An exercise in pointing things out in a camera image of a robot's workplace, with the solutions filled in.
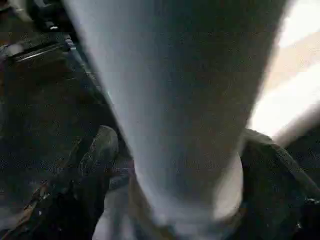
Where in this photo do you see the white plastic table leg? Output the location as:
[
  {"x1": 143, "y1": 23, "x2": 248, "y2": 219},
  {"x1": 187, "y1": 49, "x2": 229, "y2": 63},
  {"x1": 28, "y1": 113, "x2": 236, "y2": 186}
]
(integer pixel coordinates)
[{"x1": 62, "y1": 0, "x2": 291, "y2": 240}]

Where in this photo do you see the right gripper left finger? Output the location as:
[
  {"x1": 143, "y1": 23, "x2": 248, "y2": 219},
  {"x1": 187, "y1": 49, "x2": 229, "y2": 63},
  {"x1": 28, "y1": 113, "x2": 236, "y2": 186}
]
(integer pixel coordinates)
[{"x1": 4, "y1": 125, "x2": 120, "y2": 240}]

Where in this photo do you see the white plastic table top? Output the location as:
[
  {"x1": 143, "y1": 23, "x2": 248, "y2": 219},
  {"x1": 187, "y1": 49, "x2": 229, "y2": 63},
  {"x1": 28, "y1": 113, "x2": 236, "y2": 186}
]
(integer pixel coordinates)
[{"x1": 247, "y1": 0, "x2": 320, "y2": 148}]

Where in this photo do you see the black mat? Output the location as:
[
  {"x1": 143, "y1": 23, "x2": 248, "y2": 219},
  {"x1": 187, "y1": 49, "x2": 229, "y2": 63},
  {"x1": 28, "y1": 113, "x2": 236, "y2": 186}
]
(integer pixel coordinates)
[{"x1": 0, "y1": 0, "x2": 320, "y2": 240}]

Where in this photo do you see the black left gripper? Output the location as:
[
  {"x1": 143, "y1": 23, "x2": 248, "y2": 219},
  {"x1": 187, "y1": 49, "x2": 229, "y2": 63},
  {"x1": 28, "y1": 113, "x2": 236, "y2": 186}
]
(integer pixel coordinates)
[{"x1": 0, "y1": 0, "x2": 111, "y2": 106}]

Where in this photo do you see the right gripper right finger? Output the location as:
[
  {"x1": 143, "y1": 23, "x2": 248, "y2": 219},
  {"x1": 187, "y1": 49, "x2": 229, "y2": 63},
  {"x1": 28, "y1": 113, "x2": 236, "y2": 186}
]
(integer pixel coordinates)
[{"x1": 238, "y1": 128, "x2": 320, "y2": 240}]

